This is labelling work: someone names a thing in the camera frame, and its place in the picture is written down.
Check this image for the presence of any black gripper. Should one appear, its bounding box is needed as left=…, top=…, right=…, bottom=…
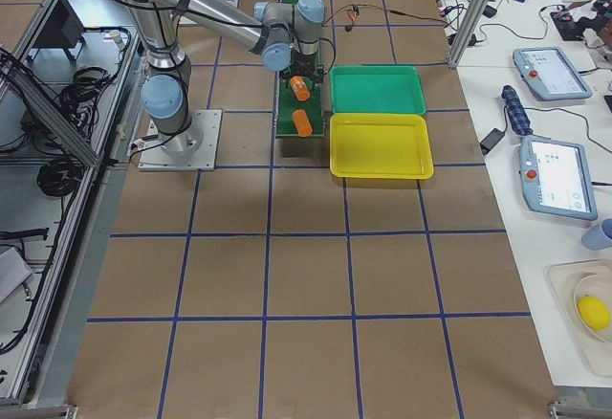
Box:
left=286, top=53, right=325, bottom=85

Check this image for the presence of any orange cylinder with 4680 print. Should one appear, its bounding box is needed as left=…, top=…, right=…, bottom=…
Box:
left=289, top=76, right=311, bottom=102

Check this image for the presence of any plain orange cylinder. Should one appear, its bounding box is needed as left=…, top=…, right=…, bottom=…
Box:
left=292, top=109, right=314, bottom=138

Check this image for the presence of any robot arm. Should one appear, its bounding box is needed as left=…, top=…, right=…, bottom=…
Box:
left=114, top=0, right=325, bottom=151

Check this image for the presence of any green conveyor belt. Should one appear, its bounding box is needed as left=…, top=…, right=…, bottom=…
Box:
left=276, top=0, right=326, bottom=138

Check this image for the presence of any green plastic tray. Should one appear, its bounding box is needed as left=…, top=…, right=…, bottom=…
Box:
left=329, top=65, right=426, bottom=116

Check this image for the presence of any yellow plastic tray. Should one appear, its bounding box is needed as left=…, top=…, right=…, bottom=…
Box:
left=330, top=113, right=434, bottom=180

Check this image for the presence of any black power adapter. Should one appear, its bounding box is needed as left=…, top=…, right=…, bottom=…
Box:
left=479, top=128, right=505, bottom=156

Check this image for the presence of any blue plaid folded umbrella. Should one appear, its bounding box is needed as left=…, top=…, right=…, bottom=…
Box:
left=501, top=85, right=533, bottom=137

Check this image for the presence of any upper teach pendant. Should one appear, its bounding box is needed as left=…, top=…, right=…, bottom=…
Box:
left=513, top=47, right=592, bottom=101

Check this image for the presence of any teach pendant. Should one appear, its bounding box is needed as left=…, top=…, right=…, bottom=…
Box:
left=518, top=136, right=598, bottom=221
left=513, top=47, right=592, bottom=101

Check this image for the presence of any lower teach pendant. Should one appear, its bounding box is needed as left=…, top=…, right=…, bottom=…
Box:
left=518, top=136, right=598, bottom=221

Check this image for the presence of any beige tray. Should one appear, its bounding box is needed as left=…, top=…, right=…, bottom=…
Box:
left=548, top=259, right=611, bottom=378

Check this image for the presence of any blue cup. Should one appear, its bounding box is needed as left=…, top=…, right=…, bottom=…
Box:
left=581, top=219, right=612, bottom=251

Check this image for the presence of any white bowl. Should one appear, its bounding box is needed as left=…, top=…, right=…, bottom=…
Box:
left=574, top=274, right=611, bottom=342

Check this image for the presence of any yellow lemon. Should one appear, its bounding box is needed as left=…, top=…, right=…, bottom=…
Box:
left=577, top=295, right=611, bottom=331

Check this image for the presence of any red black wire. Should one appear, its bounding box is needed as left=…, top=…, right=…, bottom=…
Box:
left=322, top=3, right=453, bottom=33

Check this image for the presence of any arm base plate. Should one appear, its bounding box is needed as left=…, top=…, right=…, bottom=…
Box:
left=138, top=109, right=222, bottom=171

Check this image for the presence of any aluminium frame post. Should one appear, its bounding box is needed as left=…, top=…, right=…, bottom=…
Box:
left=448, top=0, right=488, bottom=69

